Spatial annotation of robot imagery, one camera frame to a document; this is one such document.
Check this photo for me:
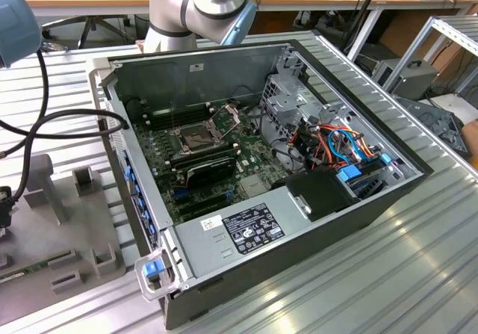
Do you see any blue wire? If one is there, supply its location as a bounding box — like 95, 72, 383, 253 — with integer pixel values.
327, 127, 376, 167

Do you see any black graphics card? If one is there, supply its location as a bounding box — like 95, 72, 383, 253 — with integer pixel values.
184, 157, 237, 192

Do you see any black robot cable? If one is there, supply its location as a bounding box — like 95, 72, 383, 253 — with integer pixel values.
0, 108, 128, 238
0, 48, 50, 159

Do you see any CPU socket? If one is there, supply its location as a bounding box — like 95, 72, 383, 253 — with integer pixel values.
172, 123, 217, 155

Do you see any black plastic cover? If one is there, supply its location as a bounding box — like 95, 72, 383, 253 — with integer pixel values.
270, 169, 362, 223

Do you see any grey parts rack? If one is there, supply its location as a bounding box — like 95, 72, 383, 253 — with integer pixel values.
0, 152, 130, 327

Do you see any blue disk carrier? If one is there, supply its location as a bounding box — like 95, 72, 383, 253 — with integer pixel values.
335, 157, 389, 201

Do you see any grey metal box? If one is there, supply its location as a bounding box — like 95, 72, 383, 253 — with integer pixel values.
371, 58, 440, 102

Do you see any brown cardboard box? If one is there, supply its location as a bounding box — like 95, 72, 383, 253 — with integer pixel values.
461, 119, 478, 163

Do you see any blue case latch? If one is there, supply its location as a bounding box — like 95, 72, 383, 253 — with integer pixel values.
143, 261, 164, 279

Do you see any orange wire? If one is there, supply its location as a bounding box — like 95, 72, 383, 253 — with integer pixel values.
315, 123, 374, 159

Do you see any dark case side panel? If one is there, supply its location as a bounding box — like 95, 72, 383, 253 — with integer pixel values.
395, 94, 470, 159

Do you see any black office chair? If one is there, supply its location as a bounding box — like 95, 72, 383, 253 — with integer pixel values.
41, 14, 130, 49

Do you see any black expansion slot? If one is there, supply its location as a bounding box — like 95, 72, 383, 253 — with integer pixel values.
178, 199, 233, 220
172, 188, 235, 206

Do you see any aluminium profile frame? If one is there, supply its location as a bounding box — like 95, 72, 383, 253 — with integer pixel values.
382, 14, 478, 102

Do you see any black PC case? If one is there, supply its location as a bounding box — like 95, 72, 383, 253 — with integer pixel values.
84, 38, 435, 330

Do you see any grey power supply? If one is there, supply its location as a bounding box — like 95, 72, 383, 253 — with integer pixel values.
173, 185, 314, 279

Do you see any metal drive cage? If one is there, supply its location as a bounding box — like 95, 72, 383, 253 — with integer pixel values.
259, 72, 359, 144

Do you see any green motherboard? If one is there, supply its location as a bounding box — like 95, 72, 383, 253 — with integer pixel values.
132, 102, 280, 226

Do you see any silver chipset heatsink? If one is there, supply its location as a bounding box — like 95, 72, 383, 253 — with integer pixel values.
238, 175, 273, 201

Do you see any green RAM stick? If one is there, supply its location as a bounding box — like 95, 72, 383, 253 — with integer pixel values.
0, 259, 52, 285

